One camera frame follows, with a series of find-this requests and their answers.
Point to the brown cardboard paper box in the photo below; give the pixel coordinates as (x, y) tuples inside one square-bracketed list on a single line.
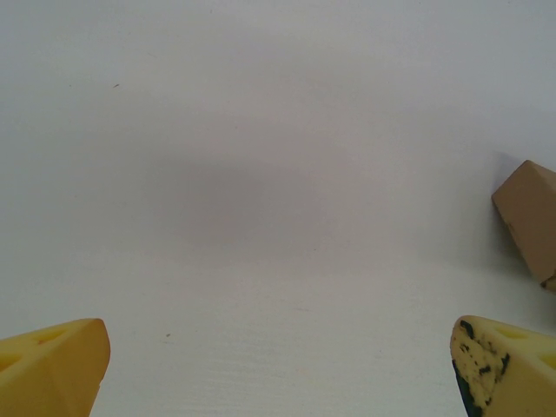
[(530, 217)]

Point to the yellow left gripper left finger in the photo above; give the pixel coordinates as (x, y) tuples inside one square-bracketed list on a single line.
[(48, 373)]

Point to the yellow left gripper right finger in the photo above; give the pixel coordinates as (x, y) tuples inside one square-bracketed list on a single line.
[(512, 369)]

